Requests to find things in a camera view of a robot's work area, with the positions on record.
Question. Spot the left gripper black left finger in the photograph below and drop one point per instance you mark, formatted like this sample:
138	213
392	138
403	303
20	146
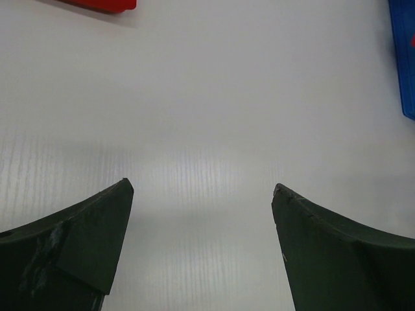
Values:
67	260

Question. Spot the red t shirt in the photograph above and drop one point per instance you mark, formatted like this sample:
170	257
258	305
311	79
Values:
107	6

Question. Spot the blue plastic bin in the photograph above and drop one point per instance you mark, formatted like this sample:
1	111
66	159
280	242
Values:
402	21

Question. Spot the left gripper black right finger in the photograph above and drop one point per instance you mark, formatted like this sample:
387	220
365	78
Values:
335	263

